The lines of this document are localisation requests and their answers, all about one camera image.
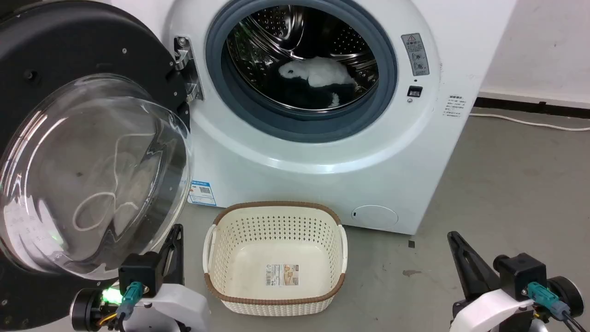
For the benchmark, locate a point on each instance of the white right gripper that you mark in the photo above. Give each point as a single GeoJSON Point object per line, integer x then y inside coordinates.
{"type": "Point", "coordinates": [493, 311]}

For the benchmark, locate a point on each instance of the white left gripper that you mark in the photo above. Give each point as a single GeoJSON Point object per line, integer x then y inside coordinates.
{"type": "Point", "coordinates": [175, 306]}

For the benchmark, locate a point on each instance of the black round glass washer door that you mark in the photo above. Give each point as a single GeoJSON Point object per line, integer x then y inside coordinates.
{"type": "Point", "coordinates": [55, 55]}

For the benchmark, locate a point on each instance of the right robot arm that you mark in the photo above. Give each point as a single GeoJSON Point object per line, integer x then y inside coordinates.
{"type": "Point", "coordinates": [564, 295]}

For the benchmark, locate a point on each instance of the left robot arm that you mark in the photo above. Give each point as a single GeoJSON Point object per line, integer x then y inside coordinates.
{"type": "Point", "coordinates": [90, 309]}

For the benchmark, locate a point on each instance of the white front-load washing machine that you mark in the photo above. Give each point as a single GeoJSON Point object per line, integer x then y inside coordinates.
{"type": "Point", "coordinates": [286, 175]}

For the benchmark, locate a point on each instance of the black door latch slot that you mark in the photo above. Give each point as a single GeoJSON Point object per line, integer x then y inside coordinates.
{"type": "Point", "coordinates": [415, 91]}

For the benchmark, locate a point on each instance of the metal door hinge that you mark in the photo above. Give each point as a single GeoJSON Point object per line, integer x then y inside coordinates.
{"type": "Point", "coordinates": [190, 69]}

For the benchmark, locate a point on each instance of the blue white energy label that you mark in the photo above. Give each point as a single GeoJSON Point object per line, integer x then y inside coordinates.
{"type": "Point", "coordinates": [202, 192]}

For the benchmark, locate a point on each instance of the cream perforated laundry basket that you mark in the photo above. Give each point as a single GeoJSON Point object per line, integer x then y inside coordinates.
{"type": "Point", "coordinates": [276, 240]}

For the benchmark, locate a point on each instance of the paper product label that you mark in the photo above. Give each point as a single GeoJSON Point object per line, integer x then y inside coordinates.
{"type": "Point", "coordinates": [281, 275]}

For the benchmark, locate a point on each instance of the round drain filter cover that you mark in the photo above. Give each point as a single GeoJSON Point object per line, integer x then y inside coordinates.
{"type": "Point", "coordinates": [375, 216]}

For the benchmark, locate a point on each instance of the small white text sticker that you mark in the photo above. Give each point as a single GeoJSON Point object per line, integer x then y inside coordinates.
{"type": "Point", "coordinates": [454, 106]}

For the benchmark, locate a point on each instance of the black baseboard strip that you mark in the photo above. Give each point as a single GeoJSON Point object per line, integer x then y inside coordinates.
{"type": "Point", "coordinates": [530, 105]}

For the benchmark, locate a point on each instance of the grey warning sticker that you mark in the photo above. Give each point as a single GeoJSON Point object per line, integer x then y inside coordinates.
{"type": "Point", "coordinates": [415, 54]}

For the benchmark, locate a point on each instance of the stainless steel washer drum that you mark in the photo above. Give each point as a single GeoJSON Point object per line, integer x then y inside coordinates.
{"type": "Point", "coordinates": [267, 41]}

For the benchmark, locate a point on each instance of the white fluffy garment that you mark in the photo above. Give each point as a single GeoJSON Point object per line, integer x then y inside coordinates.
{"type": "Point", "coordinates": [322, 74]}

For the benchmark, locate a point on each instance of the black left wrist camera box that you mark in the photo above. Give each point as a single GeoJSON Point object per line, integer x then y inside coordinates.
{"type": "Point", "coordinates": [138, 272]}

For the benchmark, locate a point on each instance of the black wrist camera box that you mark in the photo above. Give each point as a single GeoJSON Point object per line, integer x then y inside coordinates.
{"type": "Point", "coordinates": [138, 272]}
{"type": "Point", "coordinates": [521, 272]}

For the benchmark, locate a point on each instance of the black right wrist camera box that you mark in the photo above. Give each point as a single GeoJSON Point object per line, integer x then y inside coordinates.
{"type": "Point", "coordinates": [521, 272]}

